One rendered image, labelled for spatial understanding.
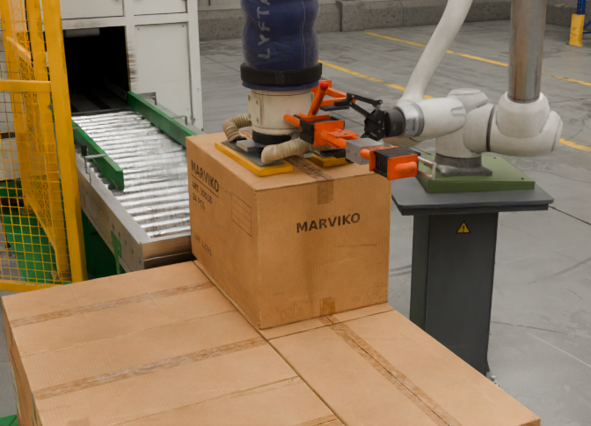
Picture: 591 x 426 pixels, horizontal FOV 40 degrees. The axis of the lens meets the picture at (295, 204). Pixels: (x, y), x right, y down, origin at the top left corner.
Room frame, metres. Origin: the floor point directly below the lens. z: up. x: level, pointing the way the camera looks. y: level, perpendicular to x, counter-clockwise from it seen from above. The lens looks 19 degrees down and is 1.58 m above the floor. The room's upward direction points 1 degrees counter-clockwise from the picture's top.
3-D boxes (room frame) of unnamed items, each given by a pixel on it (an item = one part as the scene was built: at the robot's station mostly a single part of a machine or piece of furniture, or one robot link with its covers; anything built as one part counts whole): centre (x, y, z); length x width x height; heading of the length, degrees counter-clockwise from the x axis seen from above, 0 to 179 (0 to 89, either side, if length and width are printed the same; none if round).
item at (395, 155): (1.72, -0.22, 1.08); 0.08 x 0.07 x 0.05; 26
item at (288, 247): (2.30, 0.04, 0.74); 0.60 x 0.40 x 0.40; 25
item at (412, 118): (2.12, -0.29, 1.08); 0.09 x 0.06 x 0.09; 26
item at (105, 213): (3.51, 0.99, 0.50); 2.31 x 0.05 x 0.19; 26
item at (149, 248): (2.59, 0.19, 0.58); 0.70 x 0.03 x 0.06; 116
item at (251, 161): (2.23, 0.12, 0.97); 0.34 x 0.10 x 0.05; 26
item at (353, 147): (1.85, -0.16, 1.07); 0.07 x 0.07 x 0.04; 26
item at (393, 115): (2.09, -0.23, 1.08); 0.09 x 0.07 x 0.08; 116
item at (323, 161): (2.31, -0.05, 0.97); 0.34 x 0.10 x 0.05; 26
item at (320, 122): (2.04, -0.07, 1.07); 0.10 x 0.08 x 0.06; 116
